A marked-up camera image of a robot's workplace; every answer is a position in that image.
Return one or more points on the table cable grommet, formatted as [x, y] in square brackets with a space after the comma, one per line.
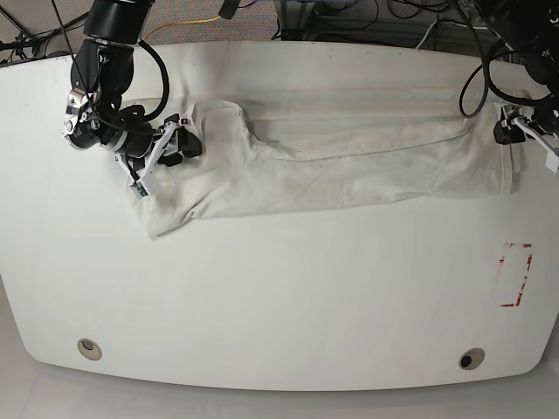
[89, 349]
[471, 359]

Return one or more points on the right table cable grommet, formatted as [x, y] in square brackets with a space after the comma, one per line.
[471, 359]

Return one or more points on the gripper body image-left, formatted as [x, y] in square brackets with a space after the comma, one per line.
[183, 144]

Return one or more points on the black cable image-left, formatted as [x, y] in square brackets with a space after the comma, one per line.
[150, 82]

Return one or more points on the red tape rectangle marking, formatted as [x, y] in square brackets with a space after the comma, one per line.
[512, 275]

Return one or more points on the wrist camera mount image-left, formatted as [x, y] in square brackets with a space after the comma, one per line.
[141, 182]

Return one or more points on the left table cable grommet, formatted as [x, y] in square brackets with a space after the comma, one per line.
[89, 349]

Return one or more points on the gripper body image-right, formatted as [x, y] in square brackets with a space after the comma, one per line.
[506, 130]

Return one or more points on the white printed T-shirt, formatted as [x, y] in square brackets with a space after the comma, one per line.
[270, 153]

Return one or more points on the black tripod legs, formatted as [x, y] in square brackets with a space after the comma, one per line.
[34, 41]

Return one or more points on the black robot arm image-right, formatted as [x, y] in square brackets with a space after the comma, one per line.
[530, 30]

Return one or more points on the wrist camera mount image-right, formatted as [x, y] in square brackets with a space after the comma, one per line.
[537, 135]

